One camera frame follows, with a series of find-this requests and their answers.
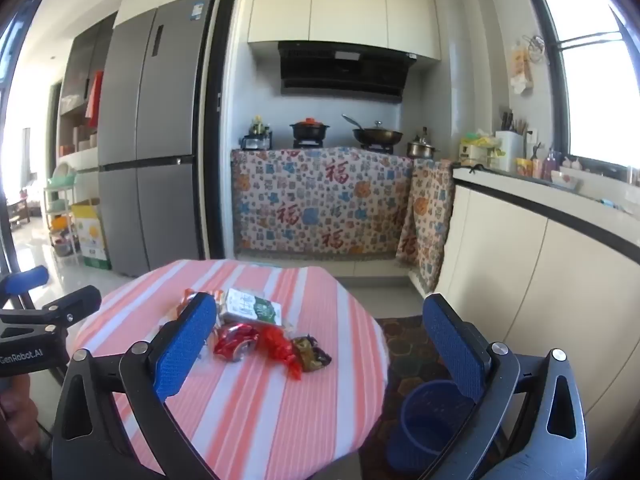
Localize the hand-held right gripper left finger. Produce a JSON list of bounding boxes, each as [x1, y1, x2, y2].
[[51, 291, 221, 480]]

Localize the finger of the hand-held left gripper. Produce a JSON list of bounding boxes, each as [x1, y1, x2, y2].
[[0, 266, 50, 308], [42, 285, 102, 331]]

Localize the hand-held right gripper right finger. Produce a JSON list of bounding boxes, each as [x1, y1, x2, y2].
[[422, 292, 588, 480]]

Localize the orange snack wrapper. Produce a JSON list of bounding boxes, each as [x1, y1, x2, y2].
[[167, 287, 226, 321]]

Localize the crushed red soda can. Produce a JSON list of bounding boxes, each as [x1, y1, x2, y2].
[[213, 322, 261, 362]]

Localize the blue plastic wastebasket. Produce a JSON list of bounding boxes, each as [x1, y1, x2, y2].
[[386, 379, 483, 478]]

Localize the red snack wrapper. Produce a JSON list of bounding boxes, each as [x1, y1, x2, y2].
[[260, 327, 305, 382]]

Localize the dark brown snack wrapper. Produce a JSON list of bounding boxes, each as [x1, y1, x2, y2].
[[291, 334, 333, 372]]

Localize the person's left hand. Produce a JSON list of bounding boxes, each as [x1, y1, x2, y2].
[[0, 375, 40, 441]]

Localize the hexagon patterned rug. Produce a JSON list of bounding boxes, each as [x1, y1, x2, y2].
[[360, 315, 506, 480]]

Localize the white storage rack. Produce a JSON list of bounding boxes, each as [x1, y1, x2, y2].
[[44, 167, 82, 266]]

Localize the printed cardboard box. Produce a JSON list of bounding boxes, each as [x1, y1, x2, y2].
[[71, 199, 112, 271]]

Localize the green plastic basin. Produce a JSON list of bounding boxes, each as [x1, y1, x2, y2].
[[48, 167, 78, 188]]

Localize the cream kitchen counter cabinet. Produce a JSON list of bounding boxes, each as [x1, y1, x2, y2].
[[407, 167, 640, 441]]

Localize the narrow printed cloth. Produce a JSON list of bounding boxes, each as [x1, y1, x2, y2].
[[396, 158, 456, 295]]

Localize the pink striped tablecloth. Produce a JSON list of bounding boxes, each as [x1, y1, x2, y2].
[[70, 258, 391, 480]]

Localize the wide printed cloth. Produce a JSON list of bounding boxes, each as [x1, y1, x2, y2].
[[231, 147, 416, 261]]

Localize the red hanging cloth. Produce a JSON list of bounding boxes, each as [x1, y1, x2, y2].
[[85, 71, 104, 128]]

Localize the patterned white bowl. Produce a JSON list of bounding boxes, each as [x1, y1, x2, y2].
[[550, 170, 583, 192]]

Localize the steel pot with lid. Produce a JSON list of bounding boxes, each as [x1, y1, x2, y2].
[[406, 127, 441, 158]]

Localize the white utensil holder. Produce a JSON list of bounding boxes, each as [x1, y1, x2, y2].
[[494, 131, 524, 172]]

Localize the grey refrigerator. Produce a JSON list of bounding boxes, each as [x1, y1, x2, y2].
[[97, 0, 217, 277]]

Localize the condiment bottle set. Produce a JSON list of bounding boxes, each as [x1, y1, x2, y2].
[[240, 115, 274, 151]]

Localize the dark wok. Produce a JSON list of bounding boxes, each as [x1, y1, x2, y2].
[[342, 114, 404, 146]]

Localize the black gas stove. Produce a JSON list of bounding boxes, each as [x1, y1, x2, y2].
[[292, 137, 396, 155]]

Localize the black pot orange lid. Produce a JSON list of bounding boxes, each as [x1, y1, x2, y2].
[[289, 117, 331, 142]]

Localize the hanging plastic bag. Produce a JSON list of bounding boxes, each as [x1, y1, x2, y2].
[[510, 45, 533, 96]]

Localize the dark framed window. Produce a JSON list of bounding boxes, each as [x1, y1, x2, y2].
[[520, 0, 640, 176]]

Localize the black range hood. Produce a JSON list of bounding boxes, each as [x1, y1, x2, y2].
[[277, 41, 417, 98]]

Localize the cream wall cabinets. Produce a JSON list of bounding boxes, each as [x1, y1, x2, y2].
[[247, 0, 443, 63]]

